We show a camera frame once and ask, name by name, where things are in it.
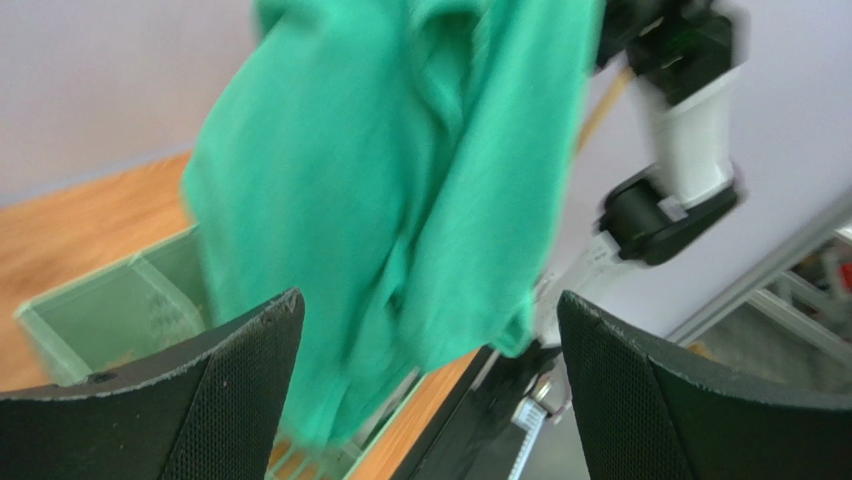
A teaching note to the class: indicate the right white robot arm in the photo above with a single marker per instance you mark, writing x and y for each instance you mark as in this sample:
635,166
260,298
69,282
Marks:
683,57

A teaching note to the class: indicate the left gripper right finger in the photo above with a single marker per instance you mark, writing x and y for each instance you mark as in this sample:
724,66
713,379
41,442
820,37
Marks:
647,408

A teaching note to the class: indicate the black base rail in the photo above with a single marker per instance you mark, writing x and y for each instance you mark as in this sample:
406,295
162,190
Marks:
472,436

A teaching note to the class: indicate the mint green file organizer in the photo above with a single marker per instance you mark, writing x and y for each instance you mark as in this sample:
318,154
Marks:
144,304

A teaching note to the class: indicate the wooden clothes rack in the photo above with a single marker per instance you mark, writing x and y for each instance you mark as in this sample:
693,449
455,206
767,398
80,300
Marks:
603,108

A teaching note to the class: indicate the green tank top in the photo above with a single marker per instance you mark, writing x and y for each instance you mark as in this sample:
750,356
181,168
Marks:
403,164

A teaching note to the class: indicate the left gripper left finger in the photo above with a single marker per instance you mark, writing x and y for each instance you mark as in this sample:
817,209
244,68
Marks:
206,408

